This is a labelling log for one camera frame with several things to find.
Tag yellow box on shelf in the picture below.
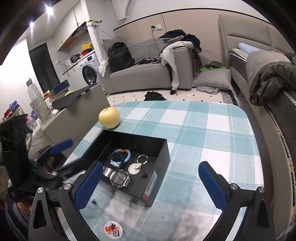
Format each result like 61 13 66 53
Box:
82 44 93 50

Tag light blue pillow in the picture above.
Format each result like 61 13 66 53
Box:
238 43 262 54

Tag black cardboard box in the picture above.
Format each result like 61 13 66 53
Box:
82 130 170 207

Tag beige padded headboard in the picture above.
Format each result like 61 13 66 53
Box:
218 14 294 64

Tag silver metal wristwatch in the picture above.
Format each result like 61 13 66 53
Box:
103 167 130 189

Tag dark green jacket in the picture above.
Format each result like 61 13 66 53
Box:
249 53 295 106

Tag yellow apple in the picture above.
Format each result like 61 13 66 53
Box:
98 107 120 129

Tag silver ring white keychain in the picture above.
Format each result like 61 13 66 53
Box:
128 155 149 175

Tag grey floor cushion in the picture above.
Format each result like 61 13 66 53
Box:
193 69 233 90

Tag blue book box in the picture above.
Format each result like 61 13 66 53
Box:
50 80 70 96

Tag black backpack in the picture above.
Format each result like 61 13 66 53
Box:
107 42 134 72

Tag light blue bangle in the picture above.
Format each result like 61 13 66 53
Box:
108 149 132 169

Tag round white red badge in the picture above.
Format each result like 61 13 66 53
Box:
104 220 123 240

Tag grey blanket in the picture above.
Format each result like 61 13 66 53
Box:
246 51 291 94

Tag pile of clothes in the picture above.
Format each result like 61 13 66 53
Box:
158 29 202 95

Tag grey sofa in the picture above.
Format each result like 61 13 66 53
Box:
101 37 194 95

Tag dark door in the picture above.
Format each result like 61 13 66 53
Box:
29 43 60 93

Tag blue cable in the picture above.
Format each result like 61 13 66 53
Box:
92 25 232 57

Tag checkered teal tablecloth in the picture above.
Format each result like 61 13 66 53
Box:
81 101 263 240

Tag wall power socket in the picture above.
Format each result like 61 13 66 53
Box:
151 24 162 31

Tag black bead bracelet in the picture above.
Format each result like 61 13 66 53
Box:
107 151 125 167

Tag black flat pad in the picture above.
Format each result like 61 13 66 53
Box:
52 84 97 110

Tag clear plastic water bottle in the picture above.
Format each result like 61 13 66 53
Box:
26 78 53 123

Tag grey side cabinet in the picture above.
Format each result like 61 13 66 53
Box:
41 84 110 157

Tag green cloth item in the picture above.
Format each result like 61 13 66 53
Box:
199 61 228 72

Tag black cloth on floor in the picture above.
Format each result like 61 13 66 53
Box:
144 91 166 101

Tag white washing machine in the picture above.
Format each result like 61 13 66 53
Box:
78 52 100 86

